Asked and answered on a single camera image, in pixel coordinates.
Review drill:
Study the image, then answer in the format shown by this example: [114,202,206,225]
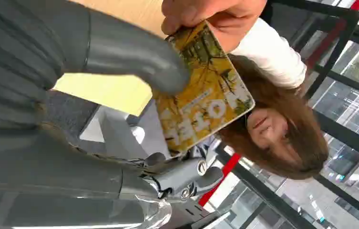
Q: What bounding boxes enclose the person's hand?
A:
[161,0,268,54]

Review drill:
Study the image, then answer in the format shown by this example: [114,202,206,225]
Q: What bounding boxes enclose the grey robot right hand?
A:
[0,0,225,229]

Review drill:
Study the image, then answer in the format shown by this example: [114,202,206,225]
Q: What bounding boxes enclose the pale yellow sheet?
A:
[52,72,154,117]

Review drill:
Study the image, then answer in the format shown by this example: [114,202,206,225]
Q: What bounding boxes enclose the pale grey block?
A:
[79,100,171,160]

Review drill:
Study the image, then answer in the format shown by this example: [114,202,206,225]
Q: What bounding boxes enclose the red strip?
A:
[305,0,359,70]
[197,153,242,208]

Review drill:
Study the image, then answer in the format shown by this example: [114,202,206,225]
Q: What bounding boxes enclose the ribbed grey right arm sleeve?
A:
[0,0,69,135]

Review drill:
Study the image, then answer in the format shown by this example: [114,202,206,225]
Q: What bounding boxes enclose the person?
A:
[217,54,330,181]

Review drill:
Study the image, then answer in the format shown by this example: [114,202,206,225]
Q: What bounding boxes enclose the black metal frame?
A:
[212,0,359,229]

